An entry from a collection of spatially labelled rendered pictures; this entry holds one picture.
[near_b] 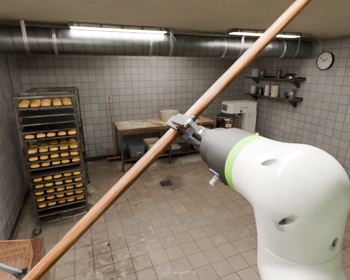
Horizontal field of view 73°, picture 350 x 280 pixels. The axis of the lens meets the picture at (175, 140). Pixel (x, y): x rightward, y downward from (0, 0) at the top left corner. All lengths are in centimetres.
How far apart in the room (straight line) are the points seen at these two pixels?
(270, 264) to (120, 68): 535
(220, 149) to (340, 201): 17
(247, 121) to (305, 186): 555
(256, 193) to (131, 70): 537
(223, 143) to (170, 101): 556
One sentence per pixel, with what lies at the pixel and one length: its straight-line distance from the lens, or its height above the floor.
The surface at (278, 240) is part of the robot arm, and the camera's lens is 33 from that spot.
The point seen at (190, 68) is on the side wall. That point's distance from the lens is 606.
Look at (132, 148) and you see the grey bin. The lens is 516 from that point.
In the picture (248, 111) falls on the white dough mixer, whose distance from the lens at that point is 578.
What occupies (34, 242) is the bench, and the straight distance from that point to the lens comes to 266.
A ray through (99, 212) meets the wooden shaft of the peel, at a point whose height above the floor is 177.
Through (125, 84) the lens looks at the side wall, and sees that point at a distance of 558.
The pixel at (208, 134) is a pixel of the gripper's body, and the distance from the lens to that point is 43.
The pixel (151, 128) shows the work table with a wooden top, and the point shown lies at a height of 88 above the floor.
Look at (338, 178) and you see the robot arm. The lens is 30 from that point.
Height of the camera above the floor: 210
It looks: 17 degrees down
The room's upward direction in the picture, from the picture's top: straight up
